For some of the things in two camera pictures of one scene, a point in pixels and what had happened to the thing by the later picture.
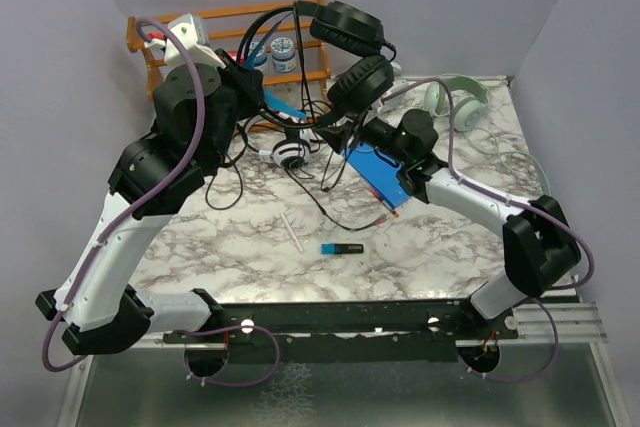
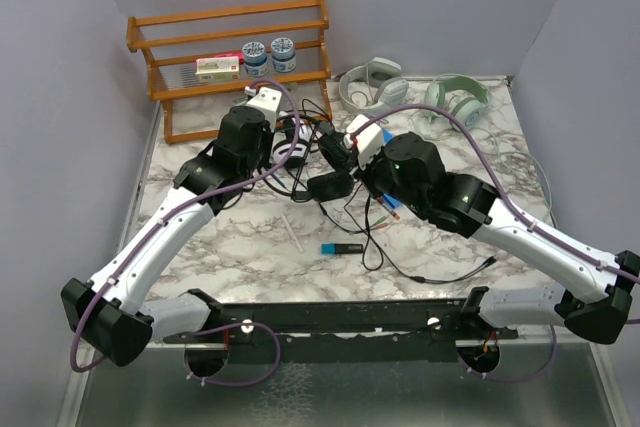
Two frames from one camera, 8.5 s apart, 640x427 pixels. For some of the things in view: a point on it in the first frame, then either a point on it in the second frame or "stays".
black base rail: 344,333 stays
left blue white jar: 258,50 stays
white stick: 292,233 stays
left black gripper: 247,81 -> 268,137
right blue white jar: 283,55 stays
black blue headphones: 355,29 -> 335,180
